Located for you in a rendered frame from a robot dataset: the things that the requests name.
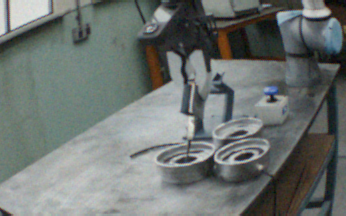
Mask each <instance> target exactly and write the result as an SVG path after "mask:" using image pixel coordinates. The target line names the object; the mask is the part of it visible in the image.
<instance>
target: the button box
mask: <svg viewBox="0 0 346 216"><path fill-rule="evenodd" d="M273 97H274V100H270V97H269V96H265V97H263V98H262V99H261V100H260V101H259V102H258V103H257V104H256V105H255V110H256V119H258V120H261V121H262V122H263V125H270V126H276V125H281V124H282V123H283V122H284V121H285V120H286V118H287V117H288V115H289V114H290V113H289V106H288V96H273Z"/></svg>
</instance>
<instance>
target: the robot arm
mask: <svg viewBox="0 0 346 216"><path fill-rule="evenodd" d="M302 2H303V5H304V10H302V11H301V10H300V11H298V10H297V11H291V12H290V11H288V12H280V13H278V14H277V19H278V25H279V27H280V31H281V35H282V38H283V43H284V47H285V51H286V59H287V62H286V66H287V67H286V74H285V78H286V83H287V84H288V85H289V86H292V87H302V88H306V87H310V86H312V87H313V86H315V85H317V84H318V85H319V84H320V83H321V82H322V81H323V76H322V72H321V71H320V67H319V65H318V62H317V60H316V58H315V54H314V51H315V52H321V53H327V54H329V55H330V54H338V53H339V51H340V50H341V46H342V42H343V41H342V39H343V38H342V36H343V35H342V29H341V26H340V24H339V22H338V21H337V20H336V19H335V18H332V15H331V12H330V10H328V9H327V8H326V7H325V4H324V2H323V0H302ZM211 21H214V26H215V31H216V33H214V31H213V30H212V26H211ZM207 23H209V26H208V25H207ZM209 27H210V28H211V29H209ZM210 34H212V38H213V39H215V40H216V39H218V38H220V37H219V34H218V29H217V24H216V23H215V19H214V14H213V13H210V14H206V13H205V10H204V8H203V4H202V0H169V2H163V4H162V5H161V6H160V7H159V8H158V9H157V11H155V13H154V14H153V15H152V17H151V18H150V19H149V20H148V22H147V23H146V24H145V25H144V27H143V28H142V29H141V31H140V32H139V34H138V35H137V38H138V42H140V44H141V46H142V47H150V46H159V51H160V56H161V57H162V60H163V62H164V64H165V66H166V68H167V70H168V72H169V74H171V76H172V78H173V81H174V83H175V85H176V86H177V88H178V89H179V90H180V92H181V93H183V91H184V85H189V83H188V80H189V78H190V77H191V74H192V73H193V70H194V68H195V72H196V76H195V80H196V82H197V84H198V91H197V92H198V94H199V95H200V97H201V100H202V101H204V102H205V101H207V100H208V98H209V94H210V91H211V87H212V86H211V80H212V79H213V77H214V76H215V75H216V73H217V72H218V63H217V61H216V60H213V59H212V58H211V57H212V45H211V41H210V40H211V37H210ZM186 46H187V47H188V48H189V49H190V50H192V49H194V48H195V51H194V52H193V53H192V54H191V55H190V57H189V59H190V60H188V59H186V57H185V53H184V49H183V48H182V47H186Z"/></svg>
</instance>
